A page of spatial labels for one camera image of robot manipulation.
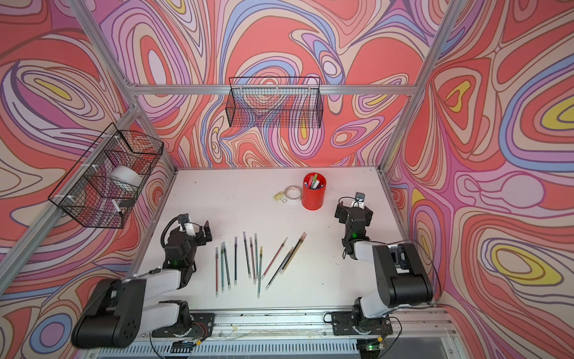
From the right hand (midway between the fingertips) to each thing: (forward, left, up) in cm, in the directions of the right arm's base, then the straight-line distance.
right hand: (354, 208), depth 93 cm
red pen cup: (+10, +16, +1) cm, 19 cm away
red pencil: (-22, +56, -8) cm, 61 cm away
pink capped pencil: (-17, +34, -9) cm, 39 cm away
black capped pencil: (-21, +32, -9) cm, 39 cm away
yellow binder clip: (+14, +32, -8) cm, 36 cm away
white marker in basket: (-9, +84, +18) cm, 87 cm away
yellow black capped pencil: (-13, +25, -9) cm, 30 cm away
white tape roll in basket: (0, +82, +24) cm, 85 cm away
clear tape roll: (+12, +25, -7) cm, 29 cm away
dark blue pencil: (-27, +51, -9) cm, 58 cm away
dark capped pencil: (-15, +45, -9) cm, 49 cm away
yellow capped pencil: (-28, +40, -10) cm, 50 cm away
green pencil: (-18, +55, -9) cm, 58 cm away
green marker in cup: (+14, +15, +2) cm, 21 cm away
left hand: (-5, +65, +1) cm, 65 cm away
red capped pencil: (-24, +42, -9) cm, 49 cm away
